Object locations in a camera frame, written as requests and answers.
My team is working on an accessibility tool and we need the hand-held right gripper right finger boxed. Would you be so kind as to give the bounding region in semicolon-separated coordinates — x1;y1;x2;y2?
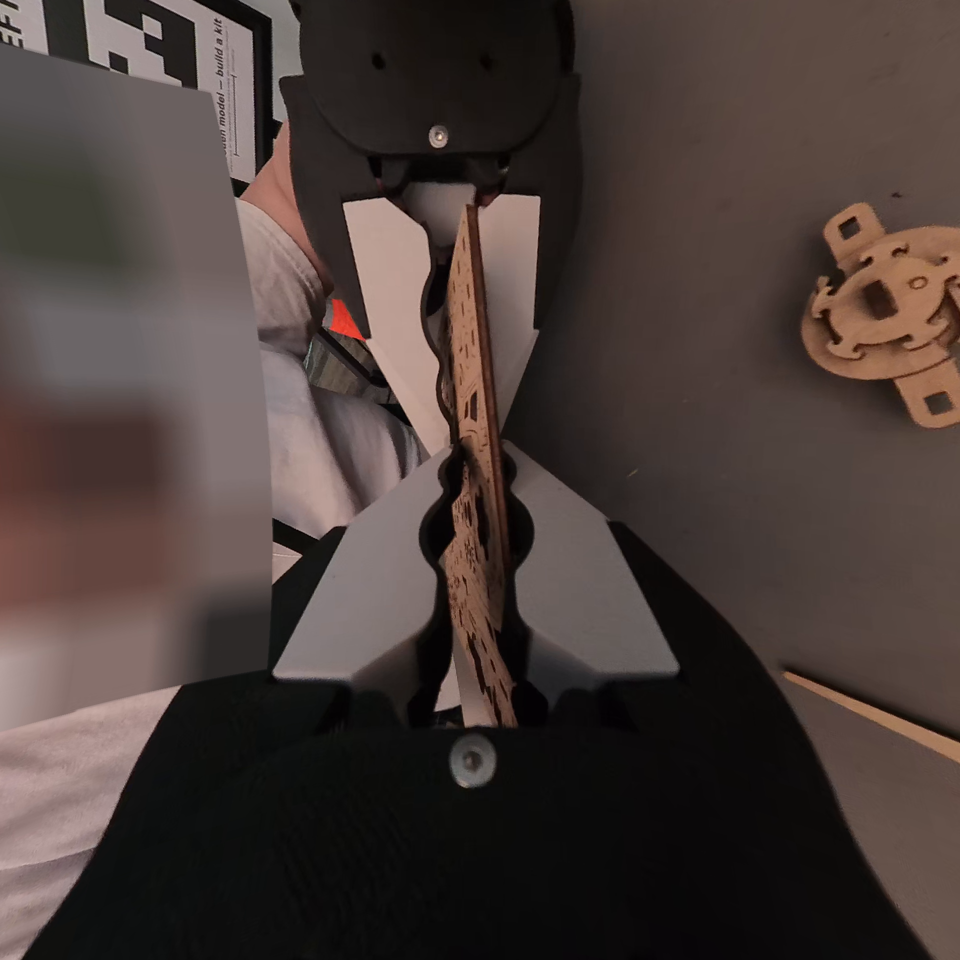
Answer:
501;441;681;697

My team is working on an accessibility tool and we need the thin wooden strip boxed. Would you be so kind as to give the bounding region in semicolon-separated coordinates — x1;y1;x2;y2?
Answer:
782;669;960;760

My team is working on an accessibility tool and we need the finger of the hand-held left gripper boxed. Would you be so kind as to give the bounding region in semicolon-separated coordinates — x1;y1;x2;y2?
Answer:
341;195;456;459
478;195;543;434

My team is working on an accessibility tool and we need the lanyard with orange clip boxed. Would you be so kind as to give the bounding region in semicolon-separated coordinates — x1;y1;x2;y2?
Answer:
304;297;404;411

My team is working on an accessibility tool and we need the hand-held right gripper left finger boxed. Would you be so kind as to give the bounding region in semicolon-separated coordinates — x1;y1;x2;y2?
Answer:
273;444;468;727

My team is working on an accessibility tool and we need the laser-cut wooden parts sheet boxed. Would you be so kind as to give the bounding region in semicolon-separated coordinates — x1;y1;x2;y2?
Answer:
433;204;520;730

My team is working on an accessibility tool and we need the black framed marker card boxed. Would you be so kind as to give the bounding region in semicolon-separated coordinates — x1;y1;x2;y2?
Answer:
0;0;276;183

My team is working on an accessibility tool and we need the round wooden model assembly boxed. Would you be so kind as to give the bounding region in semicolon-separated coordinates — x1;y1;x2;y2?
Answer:
799;202;960;432

